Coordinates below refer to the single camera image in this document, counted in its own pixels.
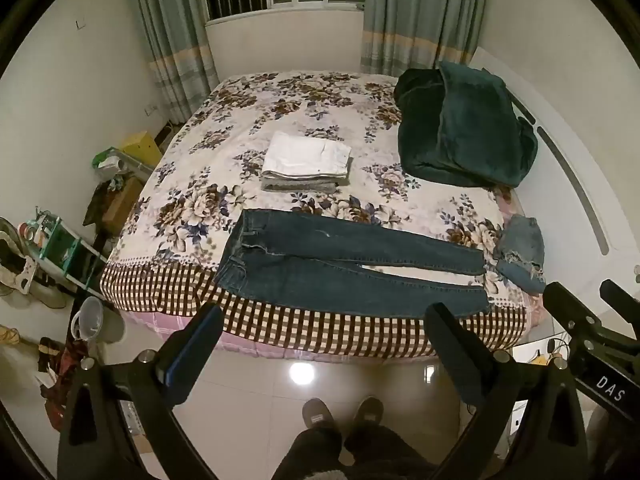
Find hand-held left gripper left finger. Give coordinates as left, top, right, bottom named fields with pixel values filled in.
left=56, top=303, right=223, bottom=480

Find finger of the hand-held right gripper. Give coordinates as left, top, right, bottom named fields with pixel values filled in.
left=542, top=282, right=608, bottom=346
left=599, top=279, right=640, bottom=323

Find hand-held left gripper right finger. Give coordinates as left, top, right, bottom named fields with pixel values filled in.
left=424, top=302, right=588, bottom=480

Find dark blue jeans pants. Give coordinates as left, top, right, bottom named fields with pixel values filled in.
left=215, top=209, right=493, bottom=318

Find white pants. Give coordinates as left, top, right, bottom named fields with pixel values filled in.
left=262, top=131, right=353, bottom=181

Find folded grey pants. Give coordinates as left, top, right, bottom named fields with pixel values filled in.
left=260, top=174, right=350, bottom=194

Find light blue denim shorts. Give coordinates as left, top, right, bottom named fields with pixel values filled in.
left=492, top=215, right=547, bottom=295

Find person's right slipper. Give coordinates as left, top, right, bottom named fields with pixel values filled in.
left=352, top=396, right=386, bottom=429

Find person's slipper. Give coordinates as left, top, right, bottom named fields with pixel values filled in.
left=352, top=396, right=386, bottom=429
left=301, top=398, right=343, bottom=436

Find grey bucket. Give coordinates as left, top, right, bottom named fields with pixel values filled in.
left=70, top=296, right=126, bottom=345

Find person's right leg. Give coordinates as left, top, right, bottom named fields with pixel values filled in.
left=344, top=422, right=441, bottom=480

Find person's leg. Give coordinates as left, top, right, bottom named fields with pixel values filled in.
left=272, top=425, right=347, bottom=480
left=344, top=422, right=441, bottom=480

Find white curved headboard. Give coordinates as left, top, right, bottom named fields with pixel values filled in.
left=470, top=47, right=640, bottom=311

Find red plaid cloth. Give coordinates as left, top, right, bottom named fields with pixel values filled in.
left=39, top=337, right=101, bottom=431

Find person's left slipper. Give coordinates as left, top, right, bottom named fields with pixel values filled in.
left=301, top=398, right=343, bottom=436

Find green shelf rack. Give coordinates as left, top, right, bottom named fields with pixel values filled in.
left=20, top=207, right=108, bottom=293

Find person's left leg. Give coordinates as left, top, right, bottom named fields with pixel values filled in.
left=272, top=425, right=347, bottom=480

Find brown wooden nightstand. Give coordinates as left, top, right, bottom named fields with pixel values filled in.
left=82, top=174, right=147, bottom=241

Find dark green plush blanket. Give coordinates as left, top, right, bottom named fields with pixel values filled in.
left=393, top=61, right=539, bottom=188

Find green white packet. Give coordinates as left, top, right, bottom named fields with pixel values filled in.
left=91, top=147, right=132, bottom=181

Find yellow box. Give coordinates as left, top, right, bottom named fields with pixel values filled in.
left=121, top=131, right=163, bottom=168

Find bed with floral cover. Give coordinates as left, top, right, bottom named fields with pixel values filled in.
left=100, top=71, right=532, bottom=361

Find teal striped curtain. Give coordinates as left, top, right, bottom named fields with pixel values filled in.
left=360, top=0, right=493, bottom=78
left=122, top=0, right=221, bottom=123

